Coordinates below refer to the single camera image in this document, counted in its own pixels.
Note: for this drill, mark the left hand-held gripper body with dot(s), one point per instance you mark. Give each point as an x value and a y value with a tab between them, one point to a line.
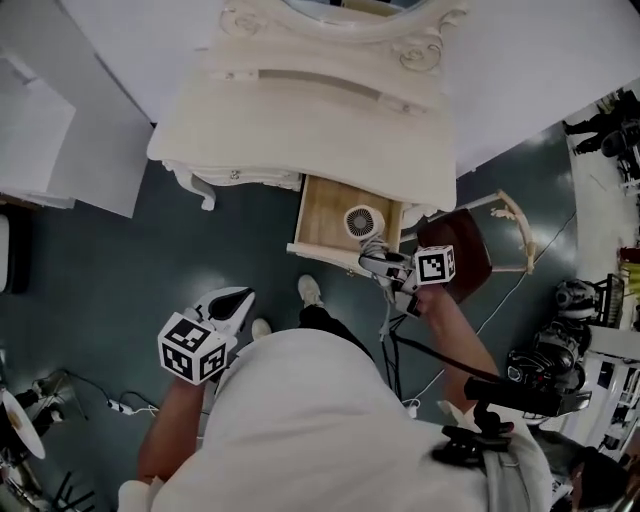
192	350

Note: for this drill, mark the person's white shirt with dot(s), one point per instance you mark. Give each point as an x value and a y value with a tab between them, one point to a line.
310	430

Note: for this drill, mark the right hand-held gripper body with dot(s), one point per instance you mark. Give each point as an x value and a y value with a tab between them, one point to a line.
435	265

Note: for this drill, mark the person's left forearm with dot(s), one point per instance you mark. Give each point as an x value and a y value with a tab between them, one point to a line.
170	430

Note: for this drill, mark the person's white left shoe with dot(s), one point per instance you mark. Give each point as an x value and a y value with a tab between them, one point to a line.
261	329

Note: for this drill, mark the cream dressing table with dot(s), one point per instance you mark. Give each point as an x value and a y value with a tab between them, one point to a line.
300	140

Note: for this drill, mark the black white seat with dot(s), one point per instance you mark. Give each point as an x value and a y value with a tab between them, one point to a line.
15	250

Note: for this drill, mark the person's white right shoe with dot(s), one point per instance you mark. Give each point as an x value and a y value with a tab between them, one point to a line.
310	291

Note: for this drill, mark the large cream wooden drawer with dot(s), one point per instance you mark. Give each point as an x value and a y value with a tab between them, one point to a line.
322	210

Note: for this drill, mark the black camera bar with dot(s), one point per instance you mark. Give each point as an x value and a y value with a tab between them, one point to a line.
520	397

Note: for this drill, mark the grey humanoid robot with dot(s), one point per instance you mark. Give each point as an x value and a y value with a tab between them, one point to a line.
555	350

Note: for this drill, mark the person's black trousers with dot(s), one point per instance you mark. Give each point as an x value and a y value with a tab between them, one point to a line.
330	325

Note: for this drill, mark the person's white shoe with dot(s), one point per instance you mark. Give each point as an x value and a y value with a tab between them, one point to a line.
261	329
310	291

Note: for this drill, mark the white round table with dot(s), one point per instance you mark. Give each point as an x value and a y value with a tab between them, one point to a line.
22	425

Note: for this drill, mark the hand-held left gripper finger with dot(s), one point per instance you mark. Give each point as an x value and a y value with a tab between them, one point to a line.
207	302
240	317

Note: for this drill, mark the white desk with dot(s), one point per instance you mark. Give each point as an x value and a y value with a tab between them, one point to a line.
615	380

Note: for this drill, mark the black clamp mount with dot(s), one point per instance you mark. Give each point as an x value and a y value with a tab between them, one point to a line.
475	442

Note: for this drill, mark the white hair dryer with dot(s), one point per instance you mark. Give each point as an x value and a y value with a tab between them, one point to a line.
364	222

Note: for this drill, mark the white power strip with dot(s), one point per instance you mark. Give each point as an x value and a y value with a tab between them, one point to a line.
121	406

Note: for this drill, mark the person's right forearm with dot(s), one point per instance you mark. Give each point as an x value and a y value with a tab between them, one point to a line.
455	340

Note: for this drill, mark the wooden chair brown seat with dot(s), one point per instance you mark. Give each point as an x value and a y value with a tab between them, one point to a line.
460	240

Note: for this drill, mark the white shelf cabinet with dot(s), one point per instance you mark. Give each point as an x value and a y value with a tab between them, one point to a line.
75	125

